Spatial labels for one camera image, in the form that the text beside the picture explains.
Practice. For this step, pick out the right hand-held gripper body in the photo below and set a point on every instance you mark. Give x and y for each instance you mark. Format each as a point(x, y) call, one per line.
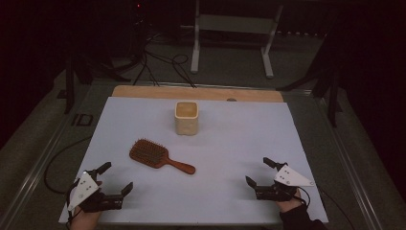
point(288, 177)

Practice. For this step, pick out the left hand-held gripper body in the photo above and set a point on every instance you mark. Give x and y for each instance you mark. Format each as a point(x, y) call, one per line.
point(83, 188)

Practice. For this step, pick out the brown wooden hairbrush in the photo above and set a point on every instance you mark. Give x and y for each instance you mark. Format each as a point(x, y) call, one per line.
point(150, 154)

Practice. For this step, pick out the cream square cup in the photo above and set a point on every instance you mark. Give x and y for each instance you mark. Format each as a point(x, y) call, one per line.
point(186, 123)

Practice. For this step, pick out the person's right hand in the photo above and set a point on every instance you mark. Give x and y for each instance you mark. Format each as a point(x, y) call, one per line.
point(289, 205)

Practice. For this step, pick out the person's left hand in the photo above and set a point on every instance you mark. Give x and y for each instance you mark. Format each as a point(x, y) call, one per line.
point(83, 221)

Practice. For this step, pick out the white table cover sheet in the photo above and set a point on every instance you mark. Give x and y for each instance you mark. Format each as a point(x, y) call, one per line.
point(217, 159)

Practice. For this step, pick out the black tripod stand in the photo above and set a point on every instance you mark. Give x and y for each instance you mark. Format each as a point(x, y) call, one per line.
point(333, 102)
point(69, 86)

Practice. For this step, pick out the wooden table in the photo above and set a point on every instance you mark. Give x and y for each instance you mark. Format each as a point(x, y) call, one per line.
point(198, 93)

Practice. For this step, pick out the white metal stand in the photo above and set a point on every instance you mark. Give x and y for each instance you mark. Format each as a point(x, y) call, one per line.
point(236, 24)

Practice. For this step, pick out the metal floor rail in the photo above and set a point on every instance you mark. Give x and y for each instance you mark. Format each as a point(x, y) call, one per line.
point(35, 179)
point(351, 179)

